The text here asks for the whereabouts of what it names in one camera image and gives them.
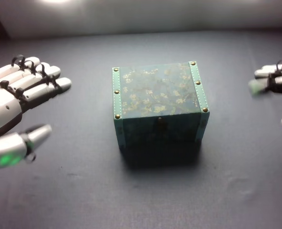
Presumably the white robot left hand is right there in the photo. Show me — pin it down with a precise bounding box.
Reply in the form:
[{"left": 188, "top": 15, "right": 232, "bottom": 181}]
[{"left": 0, "top": 54, "right": 72, "bottom": 170}]

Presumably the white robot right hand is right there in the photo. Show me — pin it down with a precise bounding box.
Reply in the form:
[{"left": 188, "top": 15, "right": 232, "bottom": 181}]
[{"left": 247, "top": 54, "right": 282, "bottom": 134}]

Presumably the teal floral trunk box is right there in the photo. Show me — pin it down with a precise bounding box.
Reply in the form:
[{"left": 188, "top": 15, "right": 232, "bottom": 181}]
[{"left": 111, "top": 61, "right": 211, "bottom": 168}]

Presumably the grey table cloth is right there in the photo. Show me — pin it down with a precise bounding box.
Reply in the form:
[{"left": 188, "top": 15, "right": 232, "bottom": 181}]
[{"left": 0, "top": 28, "right": 282, "bottom": 229}]

